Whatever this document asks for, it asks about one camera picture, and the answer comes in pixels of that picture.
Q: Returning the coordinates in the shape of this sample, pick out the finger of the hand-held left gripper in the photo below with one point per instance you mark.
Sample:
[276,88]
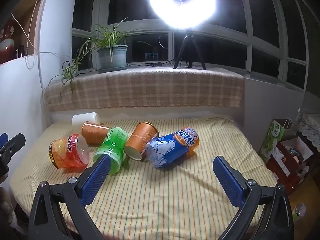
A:
[15,142]
[3,138]

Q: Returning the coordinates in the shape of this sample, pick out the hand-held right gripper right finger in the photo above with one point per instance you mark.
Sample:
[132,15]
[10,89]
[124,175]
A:
[228,180]

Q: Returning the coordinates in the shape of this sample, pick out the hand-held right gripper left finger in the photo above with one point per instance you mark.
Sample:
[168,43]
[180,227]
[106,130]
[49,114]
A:
[96,177]

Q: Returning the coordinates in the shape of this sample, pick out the red and yellow plastic cup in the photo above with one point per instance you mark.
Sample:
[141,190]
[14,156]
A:
[70,153]

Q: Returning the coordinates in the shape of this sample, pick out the green plastic cup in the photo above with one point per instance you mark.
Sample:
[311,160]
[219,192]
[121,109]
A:
[112,145]

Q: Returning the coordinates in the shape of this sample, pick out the orange paper cup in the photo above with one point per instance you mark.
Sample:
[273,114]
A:
[142,140]
[95,132]

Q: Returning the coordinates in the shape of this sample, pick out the white plastic cup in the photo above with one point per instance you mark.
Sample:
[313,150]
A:
[85,118]

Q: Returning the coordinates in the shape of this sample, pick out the person's left forearm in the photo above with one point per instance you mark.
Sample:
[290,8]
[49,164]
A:
[6,210]

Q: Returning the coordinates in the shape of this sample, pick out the green carton box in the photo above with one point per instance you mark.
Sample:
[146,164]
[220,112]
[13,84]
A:
[271,140]

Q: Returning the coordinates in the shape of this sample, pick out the red cardboard box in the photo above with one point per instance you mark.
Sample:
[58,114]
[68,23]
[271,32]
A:
[287,160]

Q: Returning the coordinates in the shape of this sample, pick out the yellow striped bed sheet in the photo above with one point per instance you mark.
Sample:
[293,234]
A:
[162,200]

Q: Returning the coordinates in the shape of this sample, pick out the small clear bottle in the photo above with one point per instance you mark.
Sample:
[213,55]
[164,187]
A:
[299,210]

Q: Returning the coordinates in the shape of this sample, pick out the red vase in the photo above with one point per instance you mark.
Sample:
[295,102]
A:
[6,45]

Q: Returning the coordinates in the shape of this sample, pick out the white lace cloth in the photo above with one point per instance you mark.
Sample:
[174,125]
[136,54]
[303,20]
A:
[310,127]

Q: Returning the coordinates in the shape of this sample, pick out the beige plaid blanket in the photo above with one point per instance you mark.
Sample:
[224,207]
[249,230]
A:
[150,90]

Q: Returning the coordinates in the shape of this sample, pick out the potted spider plant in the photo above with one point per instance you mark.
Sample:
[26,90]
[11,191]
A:
[112,56]

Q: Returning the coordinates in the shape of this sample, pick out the wooden shelf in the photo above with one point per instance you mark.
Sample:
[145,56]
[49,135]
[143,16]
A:
[27,17]

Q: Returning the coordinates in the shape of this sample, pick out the black power strip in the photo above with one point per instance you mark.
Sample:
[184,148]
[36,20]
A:
[156,64]

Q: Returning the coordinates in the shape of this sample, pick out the black tripod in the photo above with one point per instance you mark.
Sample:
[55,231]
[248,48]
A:
[186,47]

